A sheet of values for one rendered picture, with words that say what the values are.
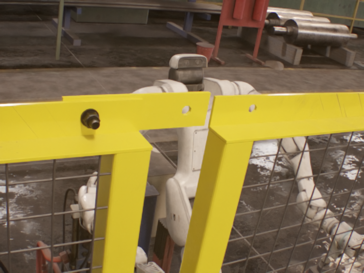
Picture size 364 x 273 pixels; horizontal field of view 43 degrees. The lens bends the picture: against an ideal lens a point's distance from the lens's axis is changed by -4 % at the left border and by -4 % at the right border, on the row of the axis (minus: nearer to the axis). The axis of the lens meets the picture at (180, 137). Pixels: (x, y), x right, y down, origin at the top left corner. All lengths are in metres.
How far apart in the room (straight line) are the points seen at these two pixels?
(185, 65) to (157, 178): 0.75
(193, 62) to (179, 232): 0.59
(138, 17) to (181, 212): 8.34
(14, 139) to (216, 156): 0.28
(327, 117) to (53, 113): 0.47
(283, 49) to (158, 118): 8.54
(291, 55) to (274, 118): 8.24
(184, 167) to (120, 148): 1.10
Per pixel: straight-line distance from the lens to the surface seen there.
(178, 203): 1.66
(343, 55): 10.09
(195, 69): 1.71
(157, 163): 2.35
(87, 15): 9.44
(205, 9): 8.80
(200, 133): 1.65
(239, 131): 0.69
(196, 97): 0.66
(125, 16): 9.71
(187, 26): 9.38
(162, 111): 0.64
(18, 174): 4.05
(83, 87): 5.97
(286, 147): 1.93
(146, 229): 2.21
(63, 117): 0.59
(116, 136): 0.61
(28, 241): 3.32
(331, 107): 0.83
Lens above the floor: 2.07
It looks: 25 degrees down
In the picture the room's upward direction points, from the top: 10 degrees clockwise
